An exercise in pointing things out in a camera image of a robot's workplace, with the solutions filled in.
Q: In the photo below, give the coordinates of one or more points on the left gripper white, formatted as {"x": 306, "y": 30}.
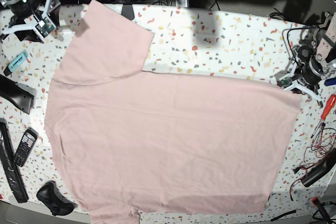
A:
{"x": 302, "y": 74}

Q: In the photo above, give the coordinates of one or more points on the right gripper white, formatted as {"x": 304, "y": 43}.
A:
{"x": 32, "y": 20}

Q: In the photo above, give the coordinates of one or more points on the pink T-shirt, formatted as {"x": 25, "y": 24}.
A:
{"x": 125, "y": 140}

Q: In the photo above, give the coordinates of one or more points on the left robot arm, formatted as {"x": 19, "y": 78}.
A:
{"x": 320, "y": 37}

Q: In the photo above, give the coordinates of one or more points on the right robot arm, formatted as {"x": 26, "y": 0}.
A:
{"x": 32, "y": 20}

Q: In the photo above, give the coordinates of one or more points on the turquoise highlighter marker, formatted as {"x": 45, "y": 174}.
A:
{"x": 15, "y": 63}

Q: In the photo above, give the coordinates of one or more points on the black hair dryer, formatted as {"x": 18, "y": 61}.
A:
{"x": 17, "y": 96}

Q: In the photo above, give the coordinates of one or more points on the black cylindrical device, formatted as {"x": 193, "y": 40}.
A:
{"x": 321, "y": 169}

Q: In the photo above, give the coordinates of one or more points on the terrazzo pattern tablecloth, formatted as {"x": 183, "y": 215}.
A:
{"x": 191, "y": 41}

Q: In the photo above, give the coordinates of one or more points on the black tool red tip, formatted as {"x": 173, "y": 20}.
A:
{"x": 322, "y": 211}

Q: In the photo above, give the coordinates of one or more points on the long black bar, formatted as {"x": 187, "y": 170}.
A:
{"x": 10, "y": 168}

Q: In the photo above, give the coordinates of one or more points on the black game controller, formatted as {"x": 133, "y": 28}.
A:
{"x": 50, "y": 196}

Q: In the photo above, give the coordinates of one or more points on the blue handled tool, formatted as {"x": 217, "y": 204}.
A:
{"x": 330, "y": 82}

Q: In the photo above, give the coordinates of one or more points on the red handled screwdriver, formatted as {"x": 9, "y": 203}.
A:
{"x": 328, "y": 106}

